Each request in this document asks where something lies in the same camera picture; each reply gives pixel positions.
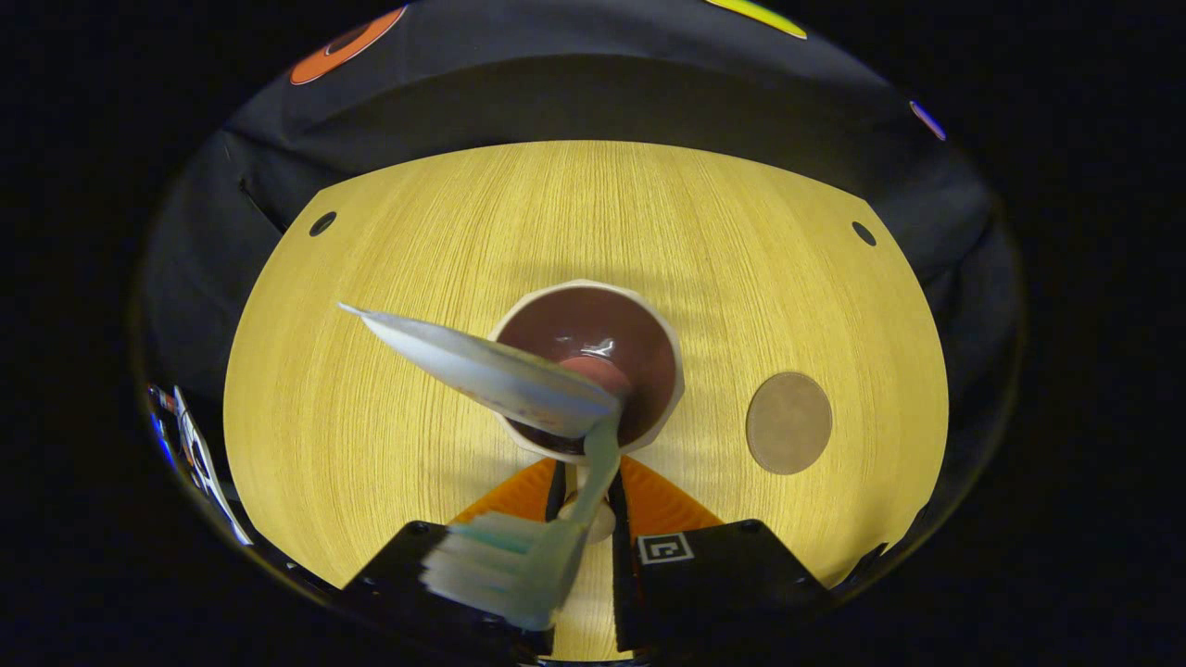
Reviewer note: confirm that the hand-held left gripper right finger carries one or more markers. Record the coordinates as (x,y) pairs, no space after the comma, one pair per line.
(623,593)

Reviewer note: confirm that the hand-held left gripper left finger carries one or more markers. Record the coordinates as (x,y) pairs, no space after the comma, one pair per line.
(389,584)

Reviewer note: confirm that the pale green toothbrush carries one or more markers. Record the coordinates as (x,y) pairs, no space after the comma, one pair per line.
(528,565)

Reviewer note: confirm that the white toothpaste tube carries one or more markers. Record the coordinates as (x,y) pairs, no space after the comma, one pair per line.
(482,371)

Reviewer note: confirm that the round brown coaster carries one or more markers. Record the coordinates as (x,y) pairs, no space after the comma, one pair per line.
(788,423)

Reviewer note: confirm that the beige cup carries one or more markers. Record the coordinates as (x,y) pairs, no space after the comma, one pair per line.
(593,320)

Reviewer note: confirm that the white side table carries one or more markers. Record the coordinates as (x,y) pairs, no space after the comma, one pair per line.
(199,463)

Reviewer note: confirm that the small black block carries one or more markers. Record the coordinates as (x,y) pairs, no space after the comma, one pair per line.
(874,559)

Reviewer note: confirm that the black backdrop cloth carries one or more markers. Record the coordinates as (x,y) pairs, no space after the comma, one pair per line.
(602,93)

